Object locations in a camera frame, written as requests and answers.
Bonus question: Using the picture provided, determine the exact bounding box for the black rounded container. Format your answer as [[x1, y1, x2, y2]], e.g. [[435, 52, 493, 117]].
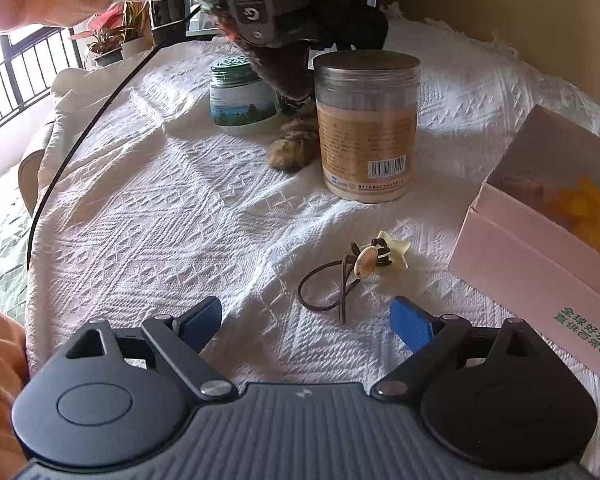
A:
[[149, 0, 189, 32]]

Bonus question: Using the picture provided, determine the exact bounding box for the tall clear plastic jar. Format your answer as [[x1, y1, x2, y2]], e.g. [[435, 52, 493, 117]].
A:
[[312, 49, 422, 205]]

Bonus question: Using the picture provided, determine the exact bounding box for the person's left hand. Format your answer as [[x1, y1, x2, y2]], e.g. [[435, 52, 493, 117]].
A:
[[200, 0, 389, 102]]

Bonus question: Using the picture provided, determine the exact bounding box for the brown hair tie with star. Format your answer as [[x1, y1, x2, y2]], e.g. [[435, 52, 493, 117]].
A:
[[298, 229, 412, 325]]

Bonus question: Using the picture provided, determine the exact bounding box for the red-leaf potted plant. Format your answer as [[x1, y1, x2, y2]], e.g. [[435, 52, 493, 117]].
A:
[[69, 2, 132, 67]]

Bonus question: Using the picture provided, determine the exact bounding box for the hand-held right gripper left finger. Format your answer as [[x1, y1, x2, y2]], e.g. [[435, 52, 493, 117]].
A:
[[65, 296, 237, 401]]

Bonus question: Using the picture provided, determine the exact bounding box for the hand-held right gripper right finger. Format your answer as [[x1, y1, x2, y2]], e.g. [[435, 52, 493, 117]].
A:
[[372, 296, 544, 401]]

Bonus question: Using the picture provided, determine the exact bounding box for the black window railing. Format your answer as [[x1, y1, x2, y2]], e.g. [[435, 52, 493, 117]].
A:
[[0, 26, 84, 137]]

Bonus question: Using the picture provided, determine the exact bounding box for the green lid glass jar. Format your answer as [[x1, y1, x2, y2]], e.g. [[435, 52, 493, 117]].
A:
[[208, 55, 284, 135]]

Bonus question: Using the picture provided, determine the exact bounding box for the white woven blanket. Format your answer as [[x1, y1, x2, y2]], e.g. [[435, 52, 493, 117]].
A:
[[17, 6, 600, 480]]

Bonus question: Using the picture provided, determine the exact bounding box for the pink cardboard box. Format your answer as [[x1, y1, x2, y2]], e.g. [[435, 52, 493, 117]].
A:
[[447, 104, 600, 392]]

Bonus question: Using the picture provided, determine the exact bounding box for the green potted plant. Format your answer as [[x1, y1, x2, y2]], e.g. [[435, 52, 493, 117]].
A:
[[122, 0, 152, 45]]

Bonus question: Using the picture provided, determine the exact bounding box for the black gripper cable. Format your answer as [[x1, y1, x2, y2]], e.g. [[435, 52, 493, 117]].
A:
[[26, 4, 203, 268]]

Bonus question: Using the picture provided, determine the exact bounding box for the yellow scrunchie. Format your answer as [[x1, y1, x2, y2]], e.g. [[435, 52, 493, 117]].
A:
[[554, 175, 600, 252]]

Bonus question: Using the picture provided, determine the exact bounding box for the green patterned sheet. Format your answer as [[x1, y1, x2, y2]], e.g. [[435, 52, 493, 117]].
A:
[[0, 199, 47, 312]]

